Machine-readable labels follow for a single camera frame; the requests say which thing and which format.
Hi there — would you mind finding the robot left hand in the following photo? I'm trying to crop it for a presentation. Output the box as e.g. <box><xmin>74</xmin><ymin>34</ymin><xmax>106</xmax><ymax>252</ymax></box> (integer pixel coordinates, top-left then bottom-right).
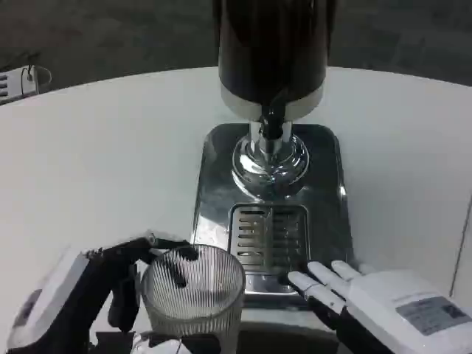
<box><xmin>6</xmin><ymin>229</ymin><xmax>201</xmax><ymax>354</ymax></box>

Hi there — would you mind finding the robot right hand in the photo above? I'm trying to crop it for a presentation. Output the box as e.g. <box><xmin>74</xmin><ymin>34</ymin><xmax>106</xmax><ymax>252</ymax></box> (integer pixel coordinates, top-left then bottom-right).
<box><xmin>278</xmin><ymin>260</ymin><xmax>472</xmax><ymax>354</ymax></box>

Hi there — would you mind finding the clear ribbed glass cup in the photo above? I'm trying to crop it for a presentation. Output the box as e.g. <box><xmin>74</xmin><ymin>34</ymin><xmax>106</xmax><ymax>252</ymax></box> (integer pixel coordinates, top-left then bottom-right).
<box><xmin>140</xmin><ymin>243</ymin><xmax>246</xmax><ymax>339</ymax></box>

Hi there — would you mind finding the slotted steel tray grid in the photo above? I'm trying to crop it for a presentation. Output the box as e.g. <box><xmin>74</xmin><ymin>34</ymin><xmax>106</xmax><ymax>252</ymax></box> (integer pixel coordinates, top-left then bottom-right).
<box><xmin>227</xmin><ymin>203</ymin><xmax>310</xmax><ymax>274</ymax></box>

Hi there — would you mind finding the steel drip tray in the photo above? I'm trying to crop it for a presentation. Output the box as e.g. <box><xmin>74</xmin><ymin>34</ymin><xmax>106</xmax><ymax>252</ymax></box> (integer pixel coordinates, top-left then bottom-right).
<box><xmin>190</xmin><ymin>122</ymin><xmax>355</xmax><ymax>296</ymax></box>

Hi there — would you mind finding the white vented box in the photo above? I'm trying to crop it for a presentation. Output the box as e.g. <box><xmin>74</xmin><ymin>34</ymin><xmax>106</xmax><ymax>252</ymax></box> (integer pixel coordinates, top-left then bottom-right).
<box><xmin>0</xmin><ymin>64</ymin><xmax>52</xmax><ymax>107</ymax></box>

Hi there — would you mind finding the black dispenser tap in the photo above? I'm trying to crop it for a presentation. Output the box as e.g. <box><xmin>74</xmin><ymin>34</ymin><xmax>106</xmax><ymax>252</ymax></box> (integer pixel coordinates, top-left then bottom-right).
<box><xmin>259</xmin><ymin>85</ymin><xmax>293</xmax><ymax>142</ymax></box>

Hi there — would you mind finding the dark drink dispenser chrome foot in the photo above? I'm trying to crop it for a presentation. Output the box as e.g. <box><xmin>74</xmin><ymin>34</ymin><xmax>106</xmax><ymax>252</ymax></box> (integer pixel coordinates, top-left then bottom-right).
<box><xmin>212</xmin><ymin>0</ymin><xmax>335</xmax><ymax>197</ymax></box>

